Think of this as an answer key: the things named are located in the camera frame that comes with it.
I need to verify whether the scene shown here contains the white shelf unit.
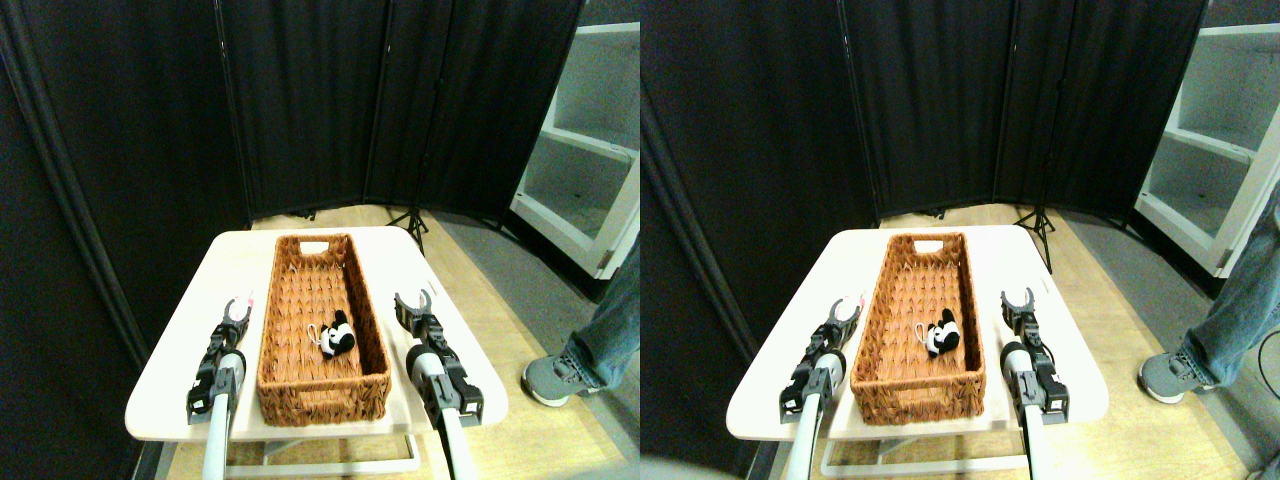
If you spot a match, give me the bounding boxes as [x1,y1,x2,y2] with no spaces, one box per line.
[510,22,640,282]
[1135,24,1280,280]

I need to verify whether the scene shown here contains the person's legs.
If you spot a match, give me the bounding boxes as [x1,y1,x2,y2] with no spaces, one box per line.
[1138,190,1280,406]
[522,240,640,408]

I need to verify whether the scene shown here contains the black and white panda toy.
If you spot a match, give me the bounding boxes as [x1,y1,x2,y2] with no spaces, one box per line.
[914,307,963,359]
[307,309,358,360]

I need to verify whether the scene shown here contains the brown wicker basket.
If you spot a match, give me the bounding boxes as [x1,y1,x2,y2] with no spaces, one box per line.
[257,233,393,428]
[851,232,987,427]

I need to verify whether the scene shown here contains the white table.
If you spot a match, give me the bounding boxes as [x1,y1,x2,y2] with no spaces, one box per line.
[125,226,509,477]
[727,226,1109,477]

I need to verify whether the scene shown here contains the black curtain stand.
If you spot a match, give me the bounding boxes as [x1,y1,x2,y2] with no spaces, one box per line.
[1014,78,1063,274]
[388,78,441,257]

